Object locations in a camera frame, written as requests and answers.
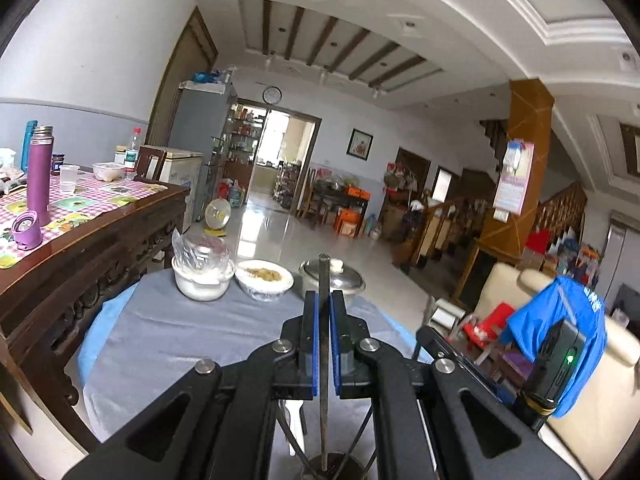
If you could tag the white bowl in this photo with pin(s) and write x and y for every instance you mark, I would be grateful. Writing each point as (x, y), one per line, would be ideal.
(202, 285)

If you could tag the dark carved wooden table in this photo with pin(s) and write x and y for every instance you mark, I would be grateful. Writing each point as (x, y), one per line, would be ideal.
(75, 280)

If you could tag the brown wooden door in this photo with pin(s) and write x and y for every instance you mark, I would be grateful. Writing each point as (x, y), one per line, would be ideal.
(182, 75)

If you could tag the white chest freezer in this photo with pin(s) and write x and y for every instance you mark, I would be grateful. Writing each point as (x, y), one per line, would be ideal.
(182, 170)

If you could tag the pink checkered tablecloth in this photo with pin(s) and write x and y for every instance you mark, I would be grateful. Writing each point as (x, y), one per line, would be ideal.
(95, 205)

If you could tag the framed wall picture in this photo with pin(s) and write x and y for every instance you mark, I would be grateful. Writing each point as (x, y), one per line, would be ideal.
(360, 144)

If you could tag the wooden stair railing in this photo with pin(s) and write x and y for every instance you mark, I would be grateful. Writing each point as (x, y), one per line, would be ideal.
(560, 210)

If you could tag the grey refrigerator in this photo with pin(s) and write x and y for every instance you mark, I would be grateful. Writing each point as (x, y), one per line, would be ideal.
(200, 120)

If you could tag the wall calendar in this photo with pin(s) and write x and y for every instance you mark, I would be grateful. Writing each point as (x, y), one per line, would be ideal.
(512, 180)

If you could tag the water jug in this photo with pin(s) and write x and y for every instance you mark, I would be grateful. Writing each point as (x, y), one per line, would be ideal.
(375, 227)

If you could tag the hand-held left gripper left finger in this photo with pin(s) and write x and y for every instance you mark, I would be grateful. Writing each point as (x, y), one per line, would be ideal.
(316, 345)

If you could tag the dark jar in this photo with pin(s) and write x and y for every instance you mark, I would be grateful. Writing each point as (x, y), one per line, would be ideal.
(57, 165)

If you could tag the blue shirt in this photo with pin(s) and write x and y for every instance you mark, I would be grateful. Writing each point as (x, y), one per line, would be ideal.
(550, 300)

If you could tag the wooden pillar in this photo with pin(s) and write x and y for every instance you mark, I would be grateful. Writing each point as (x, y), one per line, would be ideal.
(520, 120)

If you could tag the small covered bowl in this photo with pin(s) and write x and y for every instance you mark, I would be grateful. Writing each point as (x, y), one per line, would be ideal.
(108, 171)

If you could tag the clear plastic cup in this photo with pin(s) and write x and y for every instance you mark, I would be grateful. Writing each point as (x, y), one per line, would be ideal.
(69, 180)

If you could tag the round wall clock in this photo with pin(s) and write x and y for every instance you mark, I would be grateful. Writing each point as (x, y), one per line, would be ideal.
(272, 95)

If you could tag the cream sofa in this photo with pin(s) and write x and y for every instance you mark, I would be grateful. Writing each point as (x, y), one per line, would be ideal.
(615, 410)

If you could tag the clear plastic bag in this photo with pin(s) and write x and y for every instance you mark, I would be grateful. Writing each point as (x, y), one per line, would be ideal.
(200, 250)

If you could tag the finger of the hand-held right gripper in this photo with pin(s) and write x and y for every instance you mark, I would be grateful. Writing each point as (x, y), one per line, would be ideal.
(442, 345)

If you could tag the wooden side table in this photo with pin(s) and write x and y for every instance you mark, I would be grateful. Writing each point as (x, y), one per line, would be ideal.
(335, 200)

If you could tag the purple thermos lid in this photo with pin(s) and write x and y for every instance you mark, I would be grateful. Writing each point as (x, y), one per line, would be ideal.
(26, 230)

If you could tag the dark round utensil holder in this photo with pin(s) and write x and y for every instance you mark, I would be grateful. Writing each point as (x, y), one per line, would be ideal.
(330, 470)

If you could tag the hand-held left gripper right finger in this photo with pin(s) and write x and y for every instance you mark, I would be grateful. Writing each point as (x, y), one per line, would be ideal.
(334, 345)

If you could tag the plastic water bottle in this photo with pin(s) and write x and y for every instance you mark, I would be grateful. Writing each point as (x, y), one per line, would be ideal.
(132, 155)

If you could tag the orange boxes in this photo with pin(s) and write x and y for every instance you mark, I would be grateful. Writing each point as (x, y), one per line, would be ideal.
(348, 220)

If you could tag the wooden chair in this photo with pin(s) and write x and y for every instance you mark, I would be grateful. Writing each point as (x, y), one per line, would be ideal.
(147, 162)

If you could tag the patterned bowl with food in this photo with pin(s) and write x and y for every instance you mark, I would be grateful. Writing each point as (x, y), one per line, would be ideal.
(264, 282)

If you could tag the blue cloth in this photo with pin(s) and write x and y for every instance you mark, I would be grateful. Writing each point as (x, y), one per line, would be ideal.
(97, 330)

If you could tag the shelf with goods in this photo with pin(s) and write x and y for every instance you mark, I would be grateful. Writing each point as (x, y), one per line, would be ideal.
(242, 145)

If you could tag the grey tablecloth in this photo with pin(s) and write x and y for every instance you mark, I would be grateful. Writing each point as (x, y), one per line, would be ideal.
(175, 340)

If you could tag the metal pot with lid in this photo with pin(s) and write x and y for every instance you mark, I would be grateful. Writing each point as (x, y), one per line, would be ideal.
(345, 280)

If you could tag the purple thermos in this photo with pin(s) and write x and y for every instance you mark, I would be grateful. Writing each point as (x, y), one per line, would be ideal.
(40, 175)

